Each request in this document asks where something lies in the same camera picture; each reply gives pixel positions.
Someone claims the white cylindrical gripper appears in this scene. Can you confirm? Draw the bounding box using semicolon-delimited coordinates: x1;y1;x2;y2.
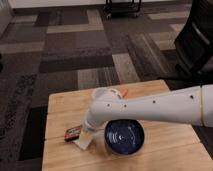
79;120;99;142

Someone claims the black eraser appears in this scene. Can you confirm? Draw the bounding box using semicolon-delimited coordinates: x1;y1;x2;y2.
64;125;82;142

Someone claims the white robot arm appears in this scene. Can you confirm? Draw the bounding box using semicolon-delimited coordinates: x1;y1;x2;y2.
80;84;213;136

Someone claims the white sponge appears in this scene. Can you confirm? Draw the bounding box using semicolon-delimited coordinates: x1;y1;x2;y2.
74;132;93;150

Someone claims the dark blue bowl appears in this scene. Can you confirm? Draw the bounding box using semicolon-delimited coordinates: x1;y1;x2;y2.
104;119;145;155

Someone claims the white plastic cup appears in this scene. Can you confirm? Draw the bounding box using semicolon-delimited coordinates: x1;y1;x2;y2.
92;88;115;100

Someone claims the orange carrot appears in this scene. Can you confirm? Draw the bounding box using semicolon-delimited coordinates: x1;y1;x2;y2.
121;89;128;98

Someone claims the black office chair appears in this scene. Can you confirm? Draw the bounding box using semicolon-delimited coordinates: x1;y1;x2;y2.
175;0;213;80

